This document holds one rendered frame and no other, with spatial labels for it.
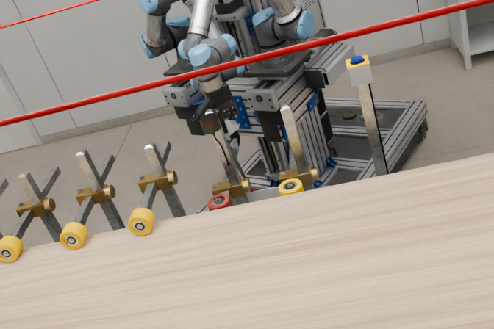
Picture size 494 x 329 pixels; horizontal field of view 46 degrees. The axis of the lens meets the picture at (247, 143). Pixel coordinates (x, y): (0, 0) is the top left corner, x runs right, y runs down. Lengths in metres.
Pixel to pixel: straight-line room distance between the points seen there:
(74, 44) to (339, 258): 3.72
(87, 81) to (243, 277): 3.63
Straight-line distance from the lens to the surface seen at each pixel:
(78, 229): 2.05
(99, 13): 4.81
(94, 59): 4.97
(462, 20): 4.29
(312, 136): 3.05
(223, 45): 2.02
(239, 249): 1.75
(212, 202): 1.98
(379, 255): 1.60
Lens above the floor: 1.98
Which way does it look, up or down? 29 degrees down
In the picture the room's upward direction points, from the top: 19 degrees counter-clockwise
